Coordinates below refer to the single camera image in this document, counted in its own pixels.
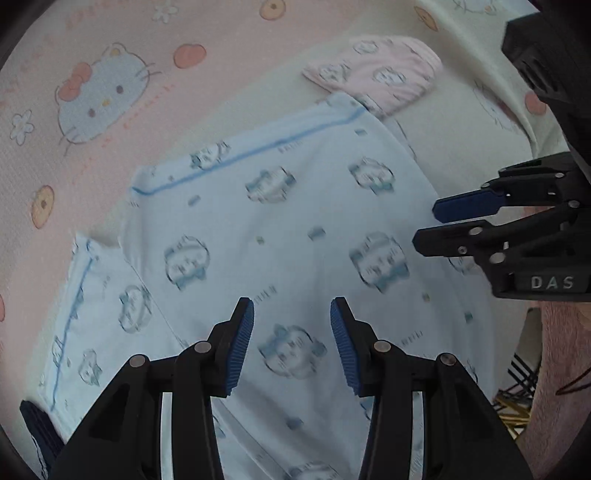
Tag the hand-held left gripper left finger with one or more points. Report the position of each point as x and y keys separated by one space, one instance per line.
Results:
x=242 y=346

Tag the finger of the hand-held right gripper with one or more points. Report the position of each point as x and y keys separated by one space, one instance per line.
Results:
x=443 y=237
x=461 y=207

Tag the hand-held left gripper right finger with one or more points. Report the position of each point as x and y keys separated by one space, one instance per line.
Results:
x=344 y=346

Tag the light blue printed pajama pants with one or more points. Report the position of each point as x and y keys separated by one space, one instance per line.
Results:
x=300 y=207

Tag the person's right forearm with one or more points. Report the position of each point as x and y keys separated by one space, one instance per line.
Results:
x=558 y=332

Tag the pink printed pajama garment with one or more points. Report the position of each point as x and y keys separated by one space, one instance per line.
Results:
x=383 y=69

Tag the navy shorts with white stripes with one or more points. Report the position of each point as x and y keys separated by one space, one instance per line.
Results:
x=39 y=429

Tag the pink white cat-print blanket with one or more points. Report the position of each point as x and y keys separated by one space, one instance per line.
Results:
x=231 y=69

